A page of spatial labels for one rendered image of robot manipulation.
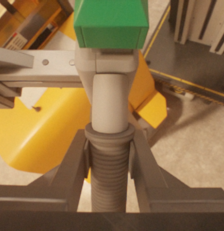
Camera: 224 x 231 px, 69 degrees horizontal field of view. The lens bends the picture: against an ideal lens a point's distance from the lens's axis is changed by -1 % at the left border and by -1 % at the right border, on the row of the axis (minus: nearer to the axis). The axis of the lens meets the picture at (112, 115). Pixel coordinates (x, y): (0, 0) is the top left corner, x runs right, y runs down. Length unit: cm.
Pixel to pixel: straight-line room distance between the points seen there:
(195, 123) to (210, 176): 42
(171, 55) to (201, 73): 25
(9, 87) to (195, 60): 126
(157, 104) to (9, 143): 89
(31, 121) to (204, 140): 127
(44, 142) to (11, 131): 16
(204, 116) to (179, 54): 56
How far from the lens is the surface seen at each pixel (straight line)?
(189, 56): 136
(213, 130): 155
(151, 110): 116
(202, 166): 152
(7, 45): 89
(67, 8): 94
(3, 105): 24
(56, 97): 76
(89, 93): 16
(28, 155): 84
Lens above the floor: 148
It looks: 70 degrees down
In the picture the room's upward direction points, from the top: 52 degrees counter-clockwise
